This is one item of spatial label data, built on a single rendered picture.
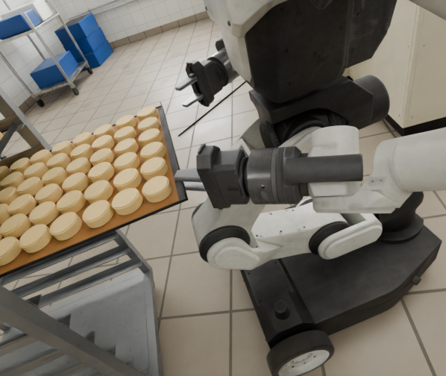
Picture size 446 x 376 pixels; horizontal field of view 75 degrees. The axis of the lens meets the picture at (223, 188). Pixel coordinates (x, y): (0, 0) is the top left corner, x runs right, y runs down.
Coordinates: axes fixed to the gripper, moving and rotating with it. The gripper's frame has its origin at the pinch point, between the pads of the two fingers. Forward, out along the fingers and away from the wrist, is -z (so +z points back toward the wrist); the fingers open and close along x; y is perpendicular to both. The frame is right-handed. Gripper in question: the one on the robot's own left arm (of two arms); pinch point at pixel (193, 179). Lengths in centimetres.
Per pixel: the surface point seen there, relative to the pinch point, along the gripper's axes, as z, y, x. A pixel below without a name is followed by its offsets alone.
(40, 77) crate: -314, -249, -47
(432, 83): 64, -109, -47
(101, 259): -58, -9, -46
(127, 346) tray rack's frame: -45, 13, -63
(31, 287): -82, 5, -46
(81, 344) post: -27.0, 23.2, -23.8
